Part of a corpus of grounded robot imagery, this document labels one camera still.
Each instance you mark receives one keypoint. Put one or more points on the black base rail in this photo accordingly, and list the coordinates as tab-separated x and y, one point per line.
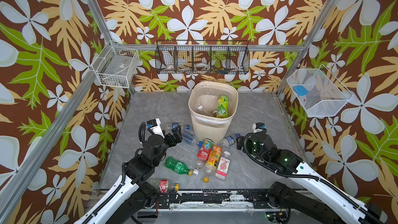
216	198

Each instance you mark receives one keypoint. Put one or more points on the orange label juice bottle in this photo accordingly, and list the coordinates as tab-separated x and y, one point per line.
212	163

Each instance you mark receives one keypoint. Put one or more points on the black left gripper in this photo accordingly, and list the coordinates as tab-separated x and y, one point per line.
177	137

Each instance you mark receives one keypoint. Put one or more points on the soda water bottle blue cap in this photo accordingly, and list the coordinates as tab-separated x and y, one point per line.
189	137

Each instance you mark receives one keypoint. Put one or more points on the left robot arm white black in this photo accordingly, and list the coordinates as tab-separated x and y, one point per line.
131	192

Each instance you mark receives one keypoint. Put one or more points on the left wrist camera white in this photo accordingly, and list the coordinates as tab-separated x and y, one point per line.
154	127

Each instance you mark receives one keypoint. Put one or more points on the aluminium frame post back left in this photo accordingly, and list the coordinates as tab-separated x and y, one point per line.
90	77

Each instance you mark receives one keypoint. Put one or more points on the aluminium frame rail back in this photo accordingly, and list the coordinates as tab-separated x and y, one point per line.
265	48

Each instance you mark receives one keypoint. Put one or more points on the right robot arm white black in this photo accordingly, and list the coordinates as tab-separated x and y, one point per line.
332	206

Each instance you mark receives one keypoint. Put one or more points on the clear bottle blue label right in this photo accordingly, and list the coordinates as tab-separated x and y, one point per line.
229	141

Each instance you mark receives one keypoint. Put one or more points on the pink white label bottle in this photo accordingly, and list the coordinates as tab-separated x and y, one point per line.
223	166

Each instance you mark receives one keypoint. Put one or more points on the clear Pepsi bottle blue label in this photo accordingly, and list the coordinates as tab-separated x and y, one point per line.
171	125

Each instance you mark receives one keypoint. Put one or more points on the white wire basket left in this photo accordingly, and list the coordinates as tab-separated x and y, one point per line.
115	65

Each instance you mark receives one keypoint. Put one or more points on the lime green label tea bottle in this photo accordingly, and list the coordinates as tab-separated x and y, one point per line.
222	107

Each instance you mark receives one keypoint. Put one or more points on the blue item in right basket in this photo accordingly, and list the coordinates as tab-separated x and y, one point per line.
300	90

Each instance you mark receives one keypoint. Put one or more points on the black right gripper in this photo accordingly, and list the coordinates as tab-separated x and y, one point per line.
242	143

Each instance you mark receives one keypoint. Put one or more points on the cream slatted plastic bin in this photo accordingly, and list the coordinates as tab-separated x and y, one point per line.
212	107

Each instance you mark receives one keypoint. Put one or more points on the clear bottle red label yellow cap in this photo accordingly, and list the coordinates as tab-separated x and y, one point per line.
163	185

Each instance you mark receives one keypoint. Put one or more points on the white wire basket right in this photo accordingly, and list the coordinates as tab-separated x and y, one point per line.
327	94

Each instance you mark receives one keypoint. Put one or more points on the aluminium frame post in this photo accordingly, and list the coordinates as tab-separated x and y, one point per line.
90	77
322	17

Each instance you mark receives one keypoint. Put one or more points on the black wire wall basket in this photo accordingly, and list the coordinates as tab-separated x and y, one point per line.
202	57

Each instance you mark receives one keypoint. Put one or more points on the green bottle yellow cap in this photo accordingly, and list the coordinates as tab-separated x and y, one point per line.
179	167

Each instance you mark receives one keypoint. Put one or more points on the white wire basket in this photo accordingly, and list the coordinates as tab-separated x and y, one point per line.
327	94
115	65

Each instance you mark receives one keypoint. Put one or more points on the aluminium frame post back right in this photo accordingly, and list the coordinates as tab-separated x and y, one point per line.
322	17

